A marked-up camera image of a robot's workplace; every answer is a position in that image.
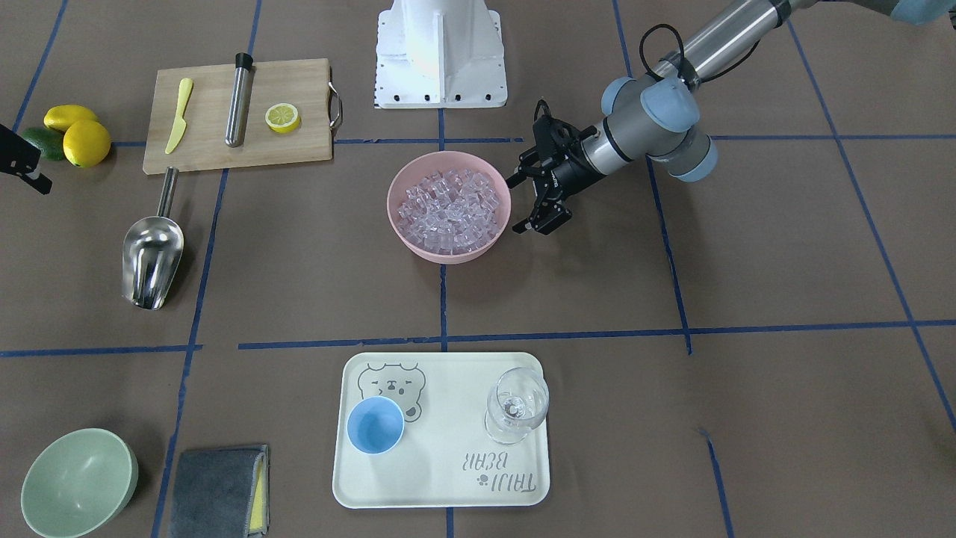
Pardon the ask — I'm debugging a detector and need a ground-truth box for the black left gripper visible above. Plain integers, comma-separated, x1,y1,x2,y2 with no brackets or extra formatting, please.
506,116,604,235

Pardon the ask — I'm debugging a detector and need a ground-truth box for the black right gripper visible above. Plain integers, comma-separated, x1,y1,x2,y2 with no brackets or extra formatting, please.
1,125,52,195

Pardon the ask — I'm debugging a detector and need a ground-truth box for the pink bowl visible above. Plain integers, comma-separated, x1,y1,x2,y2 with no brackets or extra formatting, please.
386,151,512,265

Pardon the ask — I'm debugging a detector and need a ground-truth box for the stainless steel ice scoop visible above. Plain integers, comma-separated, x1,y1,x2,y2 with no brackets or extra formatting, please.
122,167,184,310

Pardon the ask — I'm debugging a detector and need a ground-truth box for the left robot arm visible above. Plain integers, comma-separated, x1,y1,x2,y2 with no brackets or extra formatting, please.
506,1,813,235

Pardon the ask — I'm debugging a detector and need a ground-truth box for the clear ice cubes pile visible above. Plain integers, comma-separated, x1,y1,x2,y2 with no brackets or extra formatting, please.
397,168,504,255

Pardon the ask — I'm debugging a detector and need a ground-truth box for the blue plastic cup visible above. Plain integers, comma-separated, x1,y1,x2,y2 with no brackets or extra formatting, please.
346,396,404,455

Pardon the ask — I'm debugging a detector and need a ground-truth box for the green avocado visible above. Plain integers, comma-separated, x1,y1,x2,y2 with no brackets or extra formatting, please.
21,127,66,162

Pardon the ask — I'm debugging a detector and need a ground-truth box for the yellow lemon oval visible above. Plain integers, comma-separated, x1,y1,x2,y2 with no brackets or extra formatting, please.
43,103,99,133

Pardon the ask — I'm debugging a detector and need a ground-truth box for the round yellow lemon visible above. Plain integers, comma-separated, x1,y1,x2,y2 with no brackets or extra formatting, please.
63,120,112,168

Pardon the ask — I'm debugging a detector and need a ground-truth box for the yellow plastic knife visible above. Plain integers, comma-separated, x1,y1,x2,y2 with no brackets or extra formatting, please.
164,78,194,155

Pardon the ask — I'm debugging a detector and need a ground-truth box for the wooden cutting board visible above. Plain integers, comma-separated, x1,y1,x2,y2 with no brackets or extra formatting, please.
141,58,337,175

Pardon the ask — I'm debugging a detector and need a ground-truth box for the clear wine glass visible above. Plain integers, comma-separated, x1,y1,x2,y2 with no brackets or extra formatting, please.
484,367,550,445

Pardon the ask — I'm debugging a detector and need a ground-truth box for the steel muddler black tip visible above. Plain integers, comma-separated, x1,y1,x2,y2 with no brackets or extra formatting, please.
224,52,254,149

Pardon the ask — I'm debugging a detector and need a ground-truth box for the half lemon slice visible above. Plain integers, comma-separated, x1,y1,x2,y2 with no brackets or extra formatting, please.
265,102,301,134

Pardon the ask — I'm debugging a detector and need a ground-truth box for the cream bear serving tray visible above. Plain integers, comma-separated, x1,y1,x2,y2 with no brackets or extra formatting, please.
332,351,550,510

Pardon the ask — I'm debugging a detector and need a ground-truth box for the green ceramic bowl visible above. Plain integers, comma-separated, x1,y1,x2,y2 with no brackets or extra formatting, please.
20,428,139,537

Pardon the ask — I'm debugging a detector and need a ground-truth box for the grey yellow folded cloth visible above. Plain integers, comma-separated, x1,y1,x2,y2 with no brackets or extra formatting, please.
168,444,270,537

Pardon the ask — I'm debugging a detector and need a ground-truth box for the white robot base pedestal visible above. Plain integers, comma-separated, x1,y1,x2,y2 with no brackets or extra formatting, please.
373,1,509,109

